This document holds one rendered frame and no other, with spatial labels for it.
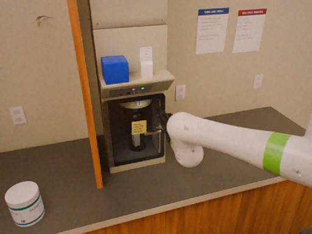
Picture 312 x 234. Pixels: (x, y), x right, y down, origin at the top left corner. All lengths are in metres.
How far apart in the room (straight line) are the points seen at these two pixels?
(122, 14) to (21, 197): 0.87
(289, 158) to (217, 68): 1.27
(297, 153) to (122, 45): 0.79
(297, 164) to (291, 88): 1.72
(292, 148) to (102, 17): 0.83
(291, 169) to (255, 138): 0.12
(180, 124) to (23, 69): 1.04
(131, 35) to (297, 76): 1.58
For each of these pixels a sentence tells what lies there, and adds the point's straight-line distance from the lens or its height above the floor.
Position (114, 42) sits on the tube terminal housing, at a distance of 1.18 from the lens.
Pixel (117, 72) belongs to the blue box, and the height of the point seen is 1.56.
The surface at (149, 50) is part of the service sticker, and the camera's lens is 1.22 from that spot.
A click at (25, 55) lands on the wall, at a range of 1.64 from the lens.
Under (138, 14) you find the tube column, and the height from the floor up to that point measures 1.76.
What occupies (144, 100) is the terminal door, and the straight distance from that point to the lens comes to 1.29.
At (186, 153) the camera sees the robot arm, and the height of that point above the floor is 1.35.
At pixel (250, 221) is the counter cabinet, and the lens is 1.83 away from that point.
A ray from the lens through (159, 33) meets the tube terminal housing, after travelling 1.22.
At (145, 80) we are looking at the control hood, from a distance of 1.14.
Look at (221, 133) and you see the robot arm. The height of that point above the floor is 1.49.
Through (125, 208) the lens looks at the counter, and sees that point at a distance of 1.33.
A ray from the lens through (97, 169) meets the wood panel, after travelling 1.36.
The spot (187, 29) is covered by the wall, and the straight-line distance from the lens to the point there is 1.75.
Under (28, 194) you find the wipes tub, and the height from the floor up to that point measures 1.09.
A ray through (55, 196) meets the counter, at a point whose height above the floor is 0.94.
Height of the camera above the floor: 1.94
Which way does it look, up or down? 30 degrees down
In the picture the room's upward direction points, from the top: straight up
